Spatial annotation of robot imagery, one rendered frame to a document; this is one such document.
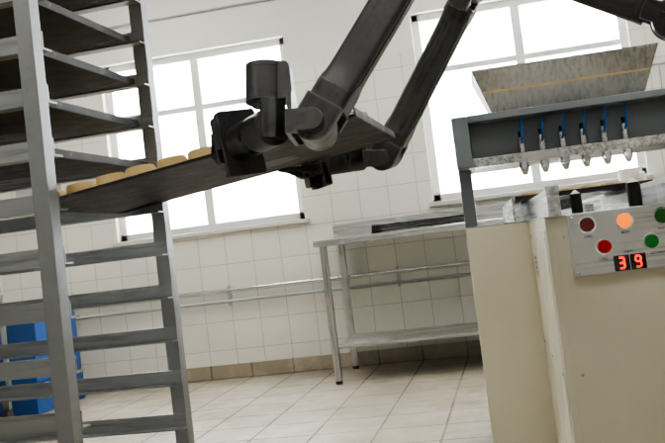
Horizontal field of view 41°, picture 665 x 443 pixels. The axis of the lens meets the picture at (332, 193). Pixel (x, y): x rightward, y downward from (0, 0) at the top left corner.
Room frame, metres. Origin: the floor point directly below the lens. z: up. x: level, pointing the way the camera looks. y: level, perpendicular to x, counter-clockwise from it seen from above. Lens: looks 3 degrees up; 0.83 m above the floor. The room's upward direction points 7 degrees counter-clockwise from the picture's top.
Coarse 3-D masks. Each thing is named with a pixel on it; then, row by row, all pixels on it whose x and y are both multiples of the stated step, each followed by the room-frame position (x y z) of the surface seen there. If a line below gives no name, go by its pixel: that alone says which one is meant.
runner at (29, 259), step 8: (64, 248) 1.48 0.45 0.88; (0, 256) 1.50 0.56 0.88; (8, 256) 1.50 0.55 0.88; (16, 256) 1.49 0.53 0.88; (24, 256) 1.49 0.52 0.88; (32, 256) 1.49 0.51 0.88; (64, 256) 1.47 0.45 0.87; (0, 264) 1.50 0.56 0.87; (8, 264) 1.50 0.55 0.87; (16, 264) 1.49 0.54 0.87; (24, 264) 1.49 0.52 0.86; (32, 264) 1.49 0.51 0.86; (0, 272) 1.53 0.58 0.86
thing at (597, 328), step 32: (640, 192) 2.06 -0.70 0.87; (544, 224) 2.04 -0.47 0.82; (544, 256) 2.16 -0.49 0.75; (544, 288) 2.33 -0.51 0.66; (576, 288) 2.03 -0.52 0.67; (608, 288) 2.02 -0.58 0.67; (640, 288) 2.00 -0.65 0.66; (544, 320) 2.53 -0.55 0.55; (576, 320) 2.03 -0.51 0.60; (608, 320) 2.02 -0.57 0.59; (640, 320) 2.01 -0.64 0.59; (576, 352) 2.03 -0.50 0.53; (608, 352) 2.02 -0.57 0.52; (640, 352) 2.01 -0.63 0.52; (576, 384) 2.03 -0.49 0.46; (608, 384) 2.02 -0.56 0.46; (640, 384) 2.01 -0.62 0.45; (576, 416) 2.03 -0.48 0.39; (608, 416) 2.02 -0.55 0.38; (640, 416) 2.01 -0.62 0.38
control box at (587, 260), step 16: (624, 208) 1.98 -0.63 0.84; (640, 208) 1.97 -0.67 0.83; (656, 208) 1.97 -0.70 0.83; (576, 224) 1.99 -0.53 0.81; (608, 224) 1.98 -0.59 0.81; (640, 224) 1.97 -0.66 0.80; (656, 224) 1.97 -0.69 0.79; (576, 240) 1.99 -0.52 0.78; (592, 240) 1.99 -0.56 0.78; (624, 240) 1.98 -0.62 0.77; (640, 240) 1.97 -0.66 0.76; (576, 256) 2.00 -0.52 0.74; (592, 256) 1.99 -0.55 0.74; (608, 256) 1.98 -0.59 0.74; (624, 256) 1.98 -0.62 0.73; (656, 256) 1.97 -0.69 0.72; (576, 272) 2.00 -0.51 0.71; (592, 272) 1.99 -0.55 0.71; (608, 272) 1.99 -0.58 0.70
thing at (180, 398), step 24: (144, 0) 1.91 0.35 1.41; (144, 24) 1.90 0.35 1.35; (144, 48) 1.89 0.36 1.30; (144, 96) 1.89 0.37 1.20; (144, 144) 1.89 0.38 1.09; (168, 216) 1.91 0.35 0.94; (168, 240) 1.89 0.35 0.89; (168, 264) 1.89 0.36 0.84; (168, 312) 1.89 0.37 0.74; (168, 360) 1.89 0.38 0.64; (192, 432) 1.91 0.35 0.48
